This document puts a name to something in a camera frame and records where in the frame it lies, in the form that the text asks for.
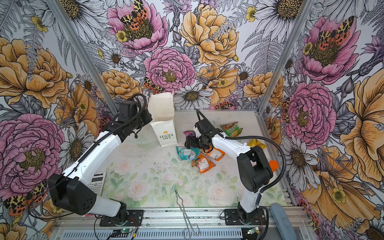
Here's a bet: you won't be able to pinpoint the purple snack packet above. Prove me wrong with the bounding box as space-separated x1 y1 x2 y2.
184 130 196 137

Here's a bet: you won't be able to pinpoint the teal snack packet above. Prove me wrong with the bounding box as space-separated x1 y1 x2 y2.
176 146 201 161

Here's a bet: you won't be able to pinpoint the orange snack packet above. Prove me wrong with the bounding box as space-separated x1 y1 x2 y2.
203 147 225 161
191 154 216 174

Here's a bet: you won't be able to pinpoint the white paper bag Love Life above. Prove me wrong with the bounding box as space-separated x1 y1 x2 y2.
148 92 178 147

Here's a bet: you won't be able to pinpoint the yellow snack packet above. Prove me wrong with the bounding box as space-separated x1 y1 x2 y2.
248 139 267 150

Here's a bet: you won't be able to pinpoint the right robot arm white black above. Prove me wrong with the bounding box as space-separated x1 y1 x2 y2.
185 133 279 224

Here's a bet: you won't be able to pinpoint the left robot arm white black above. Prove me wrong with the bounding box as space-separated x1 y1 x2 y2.
48 107 152 224

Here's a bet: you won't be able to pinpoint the green snack packet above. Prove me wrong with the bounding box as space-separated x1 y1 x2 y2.
221 122 243 138

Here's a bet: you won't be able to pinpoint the white calculator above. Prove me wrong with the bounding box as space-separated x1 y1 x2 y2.
88 172 107 196

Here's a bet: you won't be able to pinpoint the right green circuit board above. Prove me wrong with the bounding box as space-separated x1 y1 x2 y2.
247 227 261 235

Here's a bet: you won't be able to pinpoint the green circuit board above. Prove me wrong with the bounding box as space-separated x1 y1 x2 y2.
247 227 261 235
113 228 136 237

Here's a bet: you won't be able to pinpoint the left green circuit board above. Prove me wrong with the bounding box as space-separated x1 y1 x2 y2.
113 228 136 237

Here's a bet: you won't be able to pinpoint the grey padded object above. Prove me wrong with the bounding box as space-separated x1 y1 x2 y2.
270 203 298 240

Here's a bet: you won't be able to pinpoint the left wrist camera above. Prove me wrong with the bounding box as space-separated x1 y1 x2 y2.
118 100 138 123

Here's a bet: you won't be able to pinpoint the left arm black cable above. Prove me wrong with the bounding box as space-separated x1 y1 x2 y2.
28 93 148 220

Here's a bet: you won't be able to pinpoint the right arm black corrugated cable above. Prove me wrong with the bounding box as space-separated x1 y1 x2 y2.
195 109 287 194

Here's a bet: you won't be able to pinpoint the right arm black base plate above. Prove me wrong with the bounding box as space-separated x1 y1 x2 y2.
224 208 267 226

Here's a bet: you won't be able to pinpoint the aluminium front rail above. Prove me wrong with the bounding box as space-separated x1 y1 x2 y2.
52 206 310 240

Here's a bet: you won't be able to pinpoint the metal wire tongs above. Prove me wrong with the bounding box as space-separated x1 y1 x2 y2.
175 190 201 240

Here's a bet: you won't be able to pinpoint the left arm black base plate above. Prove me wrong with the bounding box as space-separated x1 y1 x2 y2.
99 210 144 227

